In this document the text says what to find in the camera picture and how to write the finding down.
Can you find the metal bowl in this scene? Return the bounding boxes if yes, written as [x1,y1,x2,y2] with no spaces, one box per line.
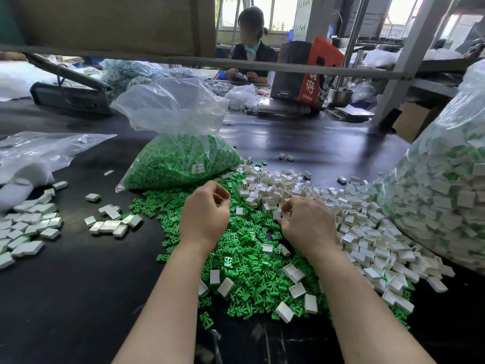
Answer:
[328,87,354,108]

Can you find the brown board panel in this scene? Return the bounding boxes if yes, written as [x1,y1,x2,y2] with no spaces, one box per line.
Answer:
[0,0,218,55]

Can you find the person's left hand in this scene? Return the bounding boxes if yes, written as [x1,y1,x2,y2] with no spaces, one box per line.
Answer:
[179,180,231,252]

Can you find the person's right forearm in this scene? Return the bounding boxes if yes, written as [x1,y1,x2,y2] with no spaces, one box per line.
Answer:
[307,245,437,364]

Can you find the white bags on shelf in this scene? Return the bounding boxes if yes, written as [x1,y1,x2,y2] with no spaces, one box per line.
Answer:
[364,47,463,68]

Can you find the pile of green parts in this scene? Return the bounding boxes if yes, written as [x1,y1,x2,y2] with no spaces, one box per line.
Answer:
[129,169,416,331]

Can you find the pile of assembled white pieces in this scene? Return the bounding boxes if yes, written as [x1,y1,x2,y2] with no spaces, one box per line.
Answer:
[0,181,68,270]

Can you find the empty clear plastic bag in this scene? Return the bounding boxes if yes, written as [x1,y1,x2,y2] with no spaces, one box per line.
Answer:
[0,131,118,213]

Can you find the white paper sheets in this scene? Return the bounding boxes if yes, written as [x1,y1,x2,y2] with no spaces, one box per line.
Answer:
[326,104,375,122]

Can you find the large bag of white caps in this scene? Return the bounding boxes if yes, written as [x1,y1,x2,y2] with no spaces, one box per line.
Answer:
[376,60,485,274]

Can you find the black table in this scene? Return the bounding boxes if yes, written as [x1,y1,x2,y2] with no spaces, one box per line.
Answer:
[0,72,485,364]

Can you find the cardboard box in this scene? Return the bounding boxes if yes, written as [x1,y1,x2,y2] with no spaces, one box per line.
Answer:
[393,101,443,143]

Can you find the pile of white plastic caps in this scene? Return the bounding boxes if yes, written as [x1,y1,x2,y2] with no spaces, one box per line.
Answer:
[199,160,457,323]

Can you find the person's right hand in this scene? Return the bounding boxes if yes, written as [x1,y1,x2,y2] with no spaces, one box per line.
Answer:
[279,195,340,256]

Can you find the clear bag of pale parts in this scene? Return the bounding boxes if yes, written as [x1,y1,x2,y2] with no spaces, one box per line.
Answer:
[100,59,228,96]

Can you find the crumpled white plastic bag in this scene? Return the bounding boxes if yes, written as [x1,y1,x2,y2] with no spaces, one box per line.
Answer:
[223,84,262,111]

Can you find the person's left forearm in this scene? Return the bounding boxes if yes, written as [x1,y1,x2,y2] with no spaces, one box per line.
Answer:
[112,240,209,364]

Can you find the black and red box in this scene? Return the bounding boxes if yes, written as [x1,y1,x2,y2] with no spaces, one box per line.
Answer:
[270,35,346,109]

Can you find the grey metal shelf frame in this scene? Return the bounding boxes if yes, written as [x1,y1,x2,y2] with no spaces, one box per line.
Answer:
[0,0,485,131]

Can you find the white plastic sheet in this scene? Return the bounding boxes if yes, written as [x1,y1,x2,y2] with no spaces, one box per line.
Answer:
[0,61,56,101]

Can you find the bag of green clips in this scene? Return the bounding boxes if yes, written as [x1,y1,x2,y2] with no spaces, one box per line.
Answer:
[111,77,244,193]

